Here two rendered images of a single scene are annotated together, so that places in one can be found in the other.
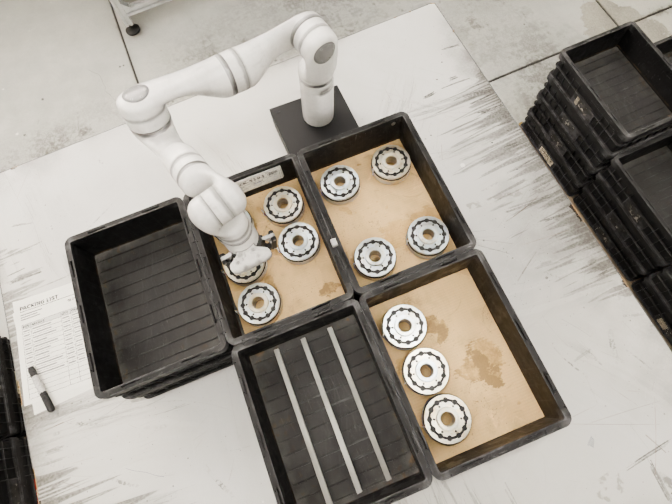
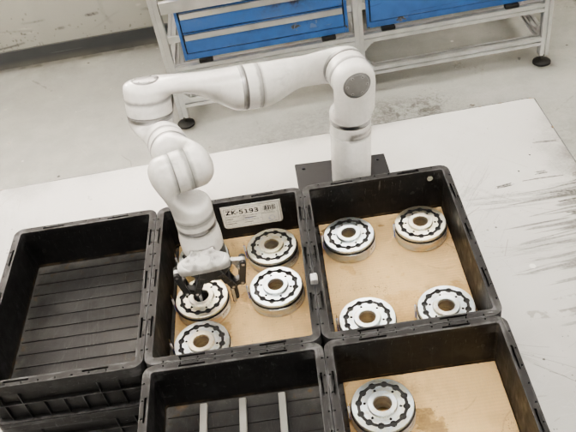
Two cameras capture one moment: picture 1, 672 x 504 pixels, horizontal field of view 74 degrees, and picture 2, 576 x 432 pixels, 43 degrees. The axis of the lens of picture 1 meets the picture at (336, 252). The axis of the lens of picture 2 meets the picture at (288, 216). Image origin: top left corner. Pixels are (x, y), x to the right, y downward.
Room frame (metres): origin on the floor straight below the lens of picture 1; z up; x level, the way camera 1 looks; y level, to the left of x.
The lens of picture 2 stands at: (-0.51, -0.19, 1.89)
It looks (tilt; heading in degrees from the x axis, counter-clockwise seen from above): 42 degrees down; 14
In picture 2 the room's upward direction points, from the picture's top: 11 degrees counter-clockwise
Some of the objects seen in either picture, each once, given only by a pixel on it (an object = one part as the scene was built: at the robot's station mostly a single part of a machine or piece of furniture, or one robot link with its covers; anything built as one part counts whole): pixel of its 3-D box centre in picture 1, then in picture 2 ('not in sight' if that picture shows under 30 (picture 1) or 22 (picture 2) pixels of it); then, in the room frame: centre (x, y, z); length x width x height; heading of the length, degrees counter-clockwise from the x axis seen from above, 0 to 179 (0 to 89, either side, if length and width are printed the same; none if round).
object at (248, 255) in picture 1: (241, 240); (200, 239); (0.37, 0.19, 1.03); 0.11 x 0.09 x 0.06; 16
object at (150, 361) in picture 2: (265, 244); (231, 271); (0.39, 0.16, 0.92); 0.40 x 0.30 x 0.02; 11
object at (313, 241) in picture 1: (298, 241); (276, 286); (0.40, 0.09, 0.86); 0.10 x 0.10 x 0.01
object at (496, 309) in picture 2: (382, 198); (392, 247); (0.45, -0.13, 0.92); 0.40 x 0.30 x 0.02; 11
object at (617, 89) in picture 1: (597, 116); not in sight; (0.86, -1.09, 0.37); 0.40 x 0.30 x 0.45; 13
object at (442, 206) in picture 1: (381, 207); (393, 266); (0.45, -0.13, 0.87); 0.40 x 0.30 x 0.11; 11
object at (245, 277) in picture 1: (244, 263); (201, 297); (0.37, 0.23, 0.86); 0.10 x 0.10 x 0.01
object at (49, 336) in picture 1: (56, 342); not in sight; (0.31, 0.80, 0.70); 0.33 x 0.23 x 0.01; 13
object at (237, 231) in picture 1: (220, 217); (181, 192); (0.38, 0.20, 1.12); 0.09 x 0.07 x 0.15; 118
